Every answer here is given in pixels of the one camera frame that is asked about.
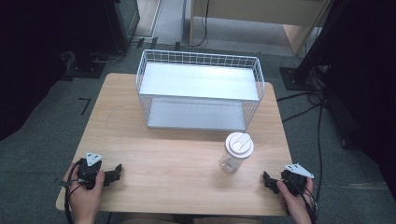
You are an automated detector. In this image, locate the black stand base plate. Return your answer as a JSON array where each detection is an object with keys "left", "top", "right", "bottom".
[{"left": 64, "top": 50, "right": 106, "bottom": 79}]

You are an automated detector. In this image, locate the dark cabinet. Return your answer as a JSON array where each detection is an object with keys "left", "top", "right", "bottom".
[{"left": 104, "top": 0, "right": 141, "bottom": 54}]

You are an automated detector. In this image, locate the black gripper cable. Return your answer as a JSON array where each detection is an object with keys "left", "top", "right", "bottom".
[
  {"left": 288, "top": 178, "right": 319, "bottom": 224},
  {"left": 60, "top": 161, "right": 84, "bottom": 224}
]

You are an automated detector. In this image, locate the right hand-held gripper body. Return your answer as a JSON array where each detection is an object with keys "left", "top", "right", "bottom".
[{"left": 279, "top": 162, "right": 316, "bottom": 197}]

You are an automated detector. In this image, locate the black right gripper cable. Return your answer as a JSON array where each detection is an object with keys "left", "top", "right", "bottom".
[{"left": 288, "top": 178, "right": 319, "bottom": 224}]

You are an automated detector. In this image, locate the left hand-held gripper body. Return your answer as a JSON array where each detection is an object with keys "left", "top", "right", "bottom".
[{"left": 76, "top": 151, "right": 106, "bottom": 190}]

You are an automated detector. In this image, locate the person's left hand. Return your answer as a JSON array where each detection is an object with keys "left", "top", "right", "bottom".
[{"left": 64, "top": 160, "right": 106, "bottom": 224}]

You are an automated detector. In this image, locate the black hanging cable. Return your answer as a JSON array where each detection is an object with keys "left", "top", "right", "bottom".
[{"left": 190, "top": 0, "right": 210, "bottom": 49}]

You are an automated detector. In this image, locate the black metal stand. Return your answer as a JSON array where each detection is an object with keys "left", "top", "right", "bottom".
[{"left": 278, "top": 0, "right": 347, "bottom": 92}]

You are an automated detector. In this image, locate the light wooden desk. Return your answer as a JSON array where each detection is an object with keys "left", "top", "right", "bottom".
[{"left": 189, "top": 0, "right": 332, "bottom": 56}]

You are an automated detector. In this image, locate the clear bottle with white lid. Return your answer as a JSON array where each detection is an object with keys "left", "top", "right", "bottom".
[{"left": 219, "top": 132, "right": 255, "bottom": 175}]

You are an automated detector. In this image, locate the dark curtain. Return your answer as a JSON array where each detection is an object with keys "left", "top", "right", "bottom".
[
  {"left": 321, "top": 0, "right": 396, "bottom": 202},
  {"left": 0, "top": 0, "right": 108, "bottom": 142}
]

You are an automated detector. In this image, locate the person's right hand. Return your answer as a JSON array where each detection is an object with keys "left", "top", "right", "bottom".
[{"left": 276, "top": 177, "right": 315, "bottom": 224}]

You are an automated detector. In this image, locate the black floor cable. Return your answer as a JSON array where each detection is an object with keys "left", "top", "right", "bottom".
[
  {"left": 314, "top": 101, "right": 325, "bottom": 204},
  {"left": 281, "top": 102, "right": 325, "bottom": 123},
  {"left": 276, "top": 90, "right": 317, "bottom": 103}
]

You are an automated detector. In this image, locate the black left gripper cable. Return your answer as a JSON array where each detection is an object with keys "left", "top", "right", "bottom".
[{"left": 60, "top": 161, "right": 84, "bottom": 224}]

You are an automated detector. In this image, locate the white wire shelf rack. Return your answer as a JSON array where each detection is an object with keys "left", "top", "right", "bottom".
[{"left": 135, "top": 49, "right": 266, "bottom": 132}]

